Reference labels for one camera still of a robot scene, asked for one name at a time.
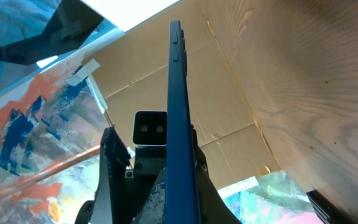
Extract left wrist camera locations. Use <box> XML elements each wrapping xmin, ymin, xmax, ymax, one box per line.
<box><xmin>132</xmin><ymin>110</ymin><xmax>167</xmax><ymax>147</ymax></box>

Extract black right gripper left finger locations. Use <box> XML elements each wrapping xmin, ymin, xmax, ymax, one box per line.
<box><xmin>132</xmin><ymin>168</ymin><xmax>166</xmax><ymax>224</ymax></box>

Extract blue Galaxy smartphone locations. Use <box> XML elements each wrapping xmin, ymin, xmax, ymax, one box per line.
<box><xmin>165</xmin><ymin>20</ymin><xmax>201</xmax><ymax>224</ymax></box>

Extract cardboard panel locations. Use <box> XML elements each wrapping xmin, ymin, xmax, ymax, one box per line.
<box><xmin>91</xmin><ymin>1</ymin><xmax>279</xmax><ymax>189</ymax></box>

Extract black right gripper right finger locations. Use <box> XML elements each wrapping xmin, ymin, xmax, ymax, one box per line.
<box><xmin>196</xmin><ymin>165</ymin><xmax>241</xmax><ymax>224</ymax></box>

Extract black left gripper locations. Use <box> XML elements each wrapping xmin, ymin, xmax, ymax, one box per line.
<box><xmin>75</xmin><ymin>125</ymin><xmax>209</xmax><ymax>224</ymax></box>

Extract colourful painted backdrop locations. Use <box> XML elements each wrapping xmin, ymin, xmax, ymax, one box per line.
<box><xmin>0</xmin><ymin>1</ymin><xmax>319</xmax><ymax>223</ymax></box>

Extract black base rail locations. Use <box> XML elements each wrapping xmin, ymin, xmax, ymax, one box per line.
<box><xmin>306</xmin><ymin>190</ymin><xmax>355</xmax><ymax>224</ymax></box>

